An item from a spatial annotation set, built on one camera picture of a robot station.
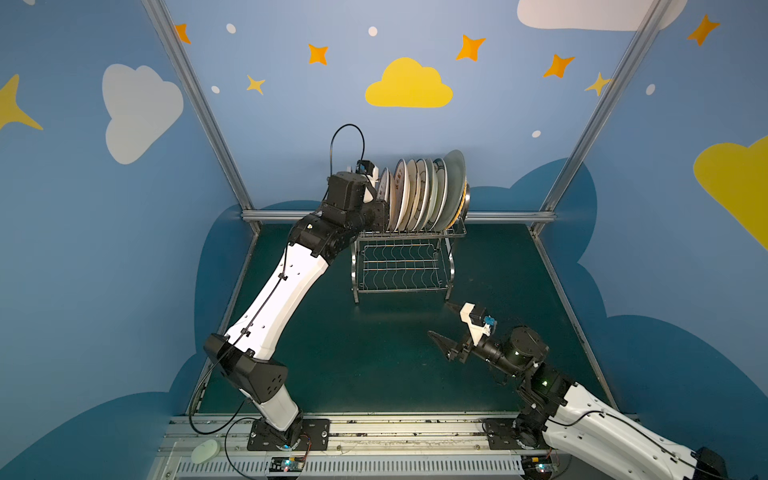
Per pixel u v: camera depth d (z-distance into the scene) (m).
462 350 0.61
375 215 0.63
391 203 0.72
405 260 1.05
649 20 0.71
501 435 0.74
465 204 0.75
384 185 0.73
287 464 0.70
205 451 0.70
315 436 0.75
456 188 0.77
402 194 0.70
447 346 0.64
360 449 0.73
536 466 0.72
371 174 0.61
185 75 0.78
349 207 0.52
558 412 0.54
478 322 0.57
